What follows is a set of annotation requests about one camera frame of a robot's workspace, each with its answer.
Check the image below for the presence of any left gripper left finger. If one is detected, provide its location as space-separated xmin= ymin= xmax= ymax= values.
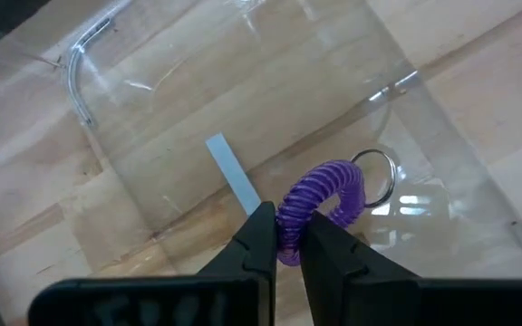
xmin=27 ymin=201 xmax=277 ymax=326

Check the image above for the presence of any clear plastic container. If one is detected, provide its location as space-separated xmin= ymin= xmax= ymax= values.
xmin=59 ymin=0 xmax=522 ymax=282

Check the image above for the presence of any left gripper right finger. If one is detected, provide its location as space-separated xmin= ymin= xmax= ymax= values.
xmin=300 ymin=210 xmax=522 ymax=326

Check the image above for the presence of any purple spring keychain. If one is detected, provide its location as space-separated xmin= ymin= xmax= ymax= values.
xmin=275 ymin=148 xmax=398 ymax=267

